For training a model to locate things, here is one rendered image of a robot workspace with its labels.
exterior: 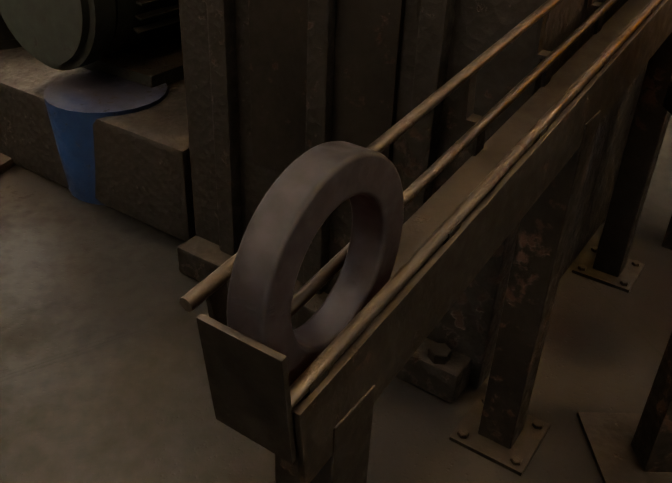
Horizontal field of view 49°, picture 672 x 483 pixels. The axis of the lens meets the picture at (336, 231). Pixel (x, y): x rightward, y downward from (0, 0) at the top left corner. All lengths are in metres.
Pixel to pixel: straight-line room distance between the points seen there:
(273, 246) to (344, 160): 0.08
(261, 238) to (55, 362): 1.05
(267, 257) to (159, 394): 0.93
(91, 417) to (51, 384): 0.12
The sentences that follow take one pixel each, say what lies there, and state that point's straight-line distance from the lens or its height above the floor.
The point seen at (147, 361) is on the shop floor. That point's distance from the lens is 1.44.
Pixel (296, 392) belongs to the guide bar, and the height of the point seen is 0.59.
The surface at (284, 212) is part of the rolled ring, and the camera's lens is 0.47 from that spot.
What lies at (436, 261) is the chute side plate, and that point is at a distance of 0.63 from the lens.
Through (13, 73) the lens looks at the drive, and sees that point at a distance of 2.15.
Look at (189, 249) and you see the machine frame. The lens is 1.61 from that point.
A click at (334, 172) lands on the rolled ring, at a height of 0.73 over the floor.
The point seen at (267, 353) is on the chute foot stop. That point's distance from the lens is 0.48.
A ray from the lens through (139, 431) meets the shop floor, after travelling 1.32.
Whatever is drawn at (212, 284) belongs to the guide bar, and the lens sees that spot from 0.53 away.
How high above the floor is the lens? 0.95
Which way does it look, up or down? 32 degrees down
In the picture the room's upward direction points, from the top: 3 degrees clockwise
